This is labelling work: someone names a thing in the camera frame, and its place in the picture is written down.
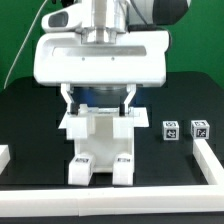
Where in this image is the white cable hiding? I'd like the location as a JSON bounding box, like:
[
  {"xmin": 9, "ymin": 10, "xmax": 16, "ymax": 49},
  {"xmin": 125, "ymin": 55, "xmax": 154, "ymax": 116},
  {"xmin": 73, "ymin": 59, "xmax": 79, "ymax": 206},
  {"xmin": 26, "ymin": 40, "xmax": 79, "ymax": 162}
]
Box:
[{"xmin": 3, "ymin": 0, "xmax": 50, "ymax": 90}]

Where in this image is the white U-shaped obstacle fence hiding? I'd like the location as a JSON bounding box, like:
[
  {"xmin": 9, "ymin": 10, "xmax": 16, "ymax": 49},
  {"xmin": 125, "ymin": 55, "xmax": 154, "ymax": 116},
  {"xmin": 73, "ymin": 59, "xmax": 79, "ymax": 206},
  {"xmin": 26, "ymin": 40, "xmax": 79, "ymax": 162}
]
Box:
[{"xmin": 0, "ymin": 139, "xmax": 224, "ymax": 217}]

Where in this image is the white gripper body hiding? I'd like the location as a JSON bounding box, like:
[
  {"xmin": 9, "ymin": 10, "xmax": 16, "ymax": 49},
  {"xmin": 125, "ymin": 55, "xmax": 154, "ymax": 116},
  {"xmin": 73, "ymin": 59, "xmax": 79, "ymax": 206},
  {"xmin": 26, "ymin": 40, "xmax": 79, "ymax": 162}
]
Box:
[{"xmin": 34, "ymin": 31, "xmax": 170, "ymax": 87}]

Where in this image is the white part at left edge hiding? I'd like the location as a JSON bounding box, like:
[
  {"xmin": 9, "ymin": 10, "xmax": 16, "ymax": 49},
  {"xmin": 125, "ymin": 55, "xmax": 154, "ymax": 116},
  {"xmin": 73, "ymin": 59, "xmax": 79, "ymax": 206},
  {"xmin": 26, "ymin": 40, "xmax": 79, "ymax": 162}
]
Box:
[{"xmin": 0, "ymin": 145, "xmax": 10, "ymax": 174}]

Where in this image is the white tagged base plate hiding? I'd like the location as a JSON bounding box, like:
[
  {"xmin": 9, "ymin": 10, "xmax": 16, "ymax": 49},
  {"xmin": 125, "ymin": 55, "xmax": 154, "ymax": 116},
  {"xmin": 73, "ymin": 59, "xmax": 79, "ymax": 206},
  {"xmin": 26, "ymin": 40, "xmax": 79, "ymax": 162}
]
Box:
[{"xmin": 59, "ymin": 107, "xmax": 149, "ymax": 129}]

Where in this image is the white tagged cube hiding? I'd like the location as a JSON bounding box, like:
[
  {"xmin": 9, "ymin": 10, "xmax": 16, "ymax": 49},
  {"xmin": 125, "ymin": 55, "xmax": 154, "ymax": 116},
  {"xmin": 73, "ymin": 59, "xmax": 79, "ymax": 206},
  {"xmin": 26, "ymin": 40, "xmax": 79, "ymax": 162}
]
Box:
[
  {"xmin": 191, "ymin": 120, "xmax": 210, "ymax": 139},
  {"xmin": 162, "ymin": 121, "xmax": 179, "ymax": 141}
]

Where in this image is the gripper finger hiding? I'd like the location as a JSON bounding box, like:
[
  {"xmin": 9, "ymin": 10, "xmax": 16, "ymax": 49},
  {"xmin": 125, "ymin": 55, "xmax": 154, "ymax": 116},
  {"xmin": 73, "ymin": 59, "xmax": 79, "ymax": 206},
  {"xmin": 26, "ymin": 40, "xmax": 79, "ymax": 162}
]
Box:
[
  {"xmin": 119, "ymin": 84, "xmax": 137, "ymax": 116},
  {"xmin": 60, "ymin": 83, "xmax": 77, "ymax": 114}
]

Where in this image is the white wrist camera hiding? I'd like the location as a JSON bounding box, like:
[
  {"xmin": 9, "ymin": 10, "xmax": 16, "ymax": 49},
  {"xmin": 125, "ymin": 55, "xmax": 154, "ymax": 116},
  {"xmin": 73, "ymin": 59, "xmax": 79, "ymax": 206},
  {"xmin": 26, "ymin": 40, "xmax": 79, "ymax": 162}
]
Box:
[{"xmin": 41, "ymin": 4, "xmax": 83, "ymax": 33}]

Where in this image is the white chair back frame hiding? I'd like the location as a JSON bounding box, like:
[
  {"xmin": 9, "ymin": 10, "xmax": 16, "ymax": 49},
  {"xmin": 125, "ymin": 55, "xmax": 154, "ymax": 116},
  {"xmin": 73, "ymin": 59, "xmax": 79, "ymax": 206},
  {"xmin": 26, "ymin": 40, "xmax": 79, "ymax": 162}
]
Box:
[{"xmin": 63, "ymin": 108, "xmax": 140, "ymax": 140}]

